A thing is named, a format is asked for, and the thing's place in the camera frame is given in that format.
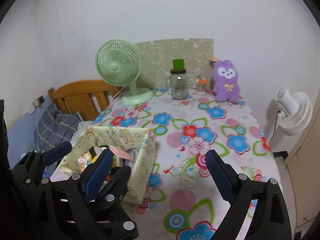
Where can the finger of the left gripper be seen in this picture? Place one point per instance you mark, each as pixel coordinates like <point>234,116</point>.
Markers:
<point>105,199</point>
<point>47,159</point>

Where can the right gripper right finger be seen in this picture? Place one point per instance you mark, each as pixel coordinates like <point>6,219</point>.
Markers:
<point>270,219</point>

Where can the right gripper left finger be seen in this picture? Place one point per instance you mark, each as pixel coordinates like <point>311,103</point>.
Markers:
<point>69,213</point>

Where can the pink paper packet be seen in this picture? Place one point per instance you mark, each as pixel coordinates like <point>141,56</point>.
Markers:
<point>120,153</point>

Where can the yellow cartoon tissue pack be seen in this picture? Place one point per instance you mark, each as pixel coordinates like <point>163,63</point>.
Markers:
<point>89,157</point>

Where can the clear plastic bag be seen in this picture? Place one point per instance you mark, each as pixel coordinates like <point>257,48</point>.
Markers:
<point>133,153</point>

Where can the grey plaid pillow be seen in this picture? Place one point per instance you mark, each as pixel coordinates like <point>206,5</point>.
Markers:
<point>54,128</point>

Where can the floral tablecloth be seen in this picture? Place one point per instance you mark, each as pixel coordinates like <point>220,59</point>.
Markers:
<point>182,201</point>

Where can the yellow patterned fabric box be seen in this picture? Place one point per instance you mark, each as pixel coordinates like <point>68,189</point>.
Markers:
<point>140,164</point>

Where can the white standing fan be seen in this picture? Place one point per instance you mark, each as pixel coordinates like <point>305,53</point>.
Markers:
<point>294,114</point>

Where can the green desk fan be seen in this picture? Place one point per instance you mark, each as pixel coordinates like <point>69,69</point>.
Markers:
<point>119,63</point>

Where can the purple plush bunny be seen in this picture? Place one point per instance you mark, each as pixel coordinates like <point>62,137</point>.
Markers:
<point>225,80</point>

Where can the cotton swab jar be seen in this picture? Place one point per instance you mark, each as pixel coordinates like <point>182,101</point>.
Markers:
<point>202,86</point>

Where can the glass jar green lid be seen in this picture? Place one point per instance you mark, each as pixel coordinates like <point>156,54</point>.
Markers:
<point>177,80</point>

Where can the wall power outlet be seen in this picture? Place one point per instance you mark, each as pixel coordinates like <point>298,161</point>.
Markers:
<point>38,102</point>

